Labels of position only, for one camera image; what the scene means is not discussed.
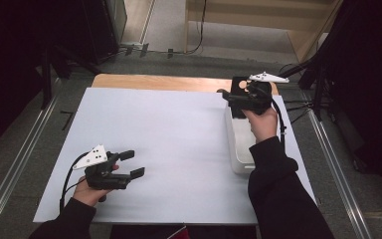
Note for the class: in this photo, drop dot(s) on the metal floor rail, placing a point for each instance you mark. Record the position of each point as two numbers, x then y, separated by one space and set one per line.
21 159
337 172

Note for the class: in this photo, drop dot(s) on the wooden table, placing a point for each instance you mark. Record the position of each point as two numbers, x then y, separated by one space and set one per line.
146 81

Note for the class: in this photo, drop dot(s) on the black stand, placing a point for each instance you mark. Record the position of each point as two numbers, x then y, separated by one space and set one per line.
46 83
318 96

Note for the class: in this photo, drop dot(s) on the white board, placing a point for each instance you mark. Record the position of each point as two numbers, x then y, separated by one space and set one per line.
162 132

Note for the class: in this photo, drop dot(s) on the black plug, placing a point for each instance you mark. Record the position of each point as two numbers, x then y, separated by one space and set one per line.
144 49
170 52
129 50

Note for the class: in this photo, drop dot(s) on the dark cabinet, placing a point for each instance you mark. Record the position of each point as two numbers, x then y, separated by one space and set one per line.
102 30

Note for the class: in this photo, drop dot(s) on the person's left hand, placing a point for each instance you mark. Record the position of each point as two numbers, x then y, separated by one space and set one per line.
86 194

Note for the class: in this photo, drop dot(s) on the white plastic bin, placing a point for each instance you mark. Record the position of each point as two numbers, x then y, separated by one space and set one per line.
242 146

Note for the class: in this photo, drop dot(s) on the red item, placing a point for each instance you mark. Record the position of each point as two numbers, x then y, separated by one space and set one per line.
182 234

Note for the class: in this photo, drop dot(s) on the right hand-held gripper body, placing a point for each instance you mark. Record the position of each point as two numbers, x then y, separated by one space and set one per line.
255 98

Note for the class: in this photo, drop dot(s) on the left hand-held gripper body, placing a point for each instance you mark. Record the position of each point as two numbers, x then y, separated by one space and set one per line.
104 179

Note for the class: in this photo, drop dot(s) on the person's right hand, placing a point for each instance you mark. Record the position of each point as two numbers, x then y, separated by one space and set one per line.
263 126

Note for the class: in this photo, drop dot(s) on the black curtain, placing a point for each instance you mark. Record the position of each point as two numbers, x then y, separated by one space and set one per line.
371 83
10 66

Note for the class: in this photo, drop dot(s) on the wooden shelf frame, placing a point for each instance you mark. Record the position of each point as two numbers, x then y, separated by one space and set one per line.
245 20

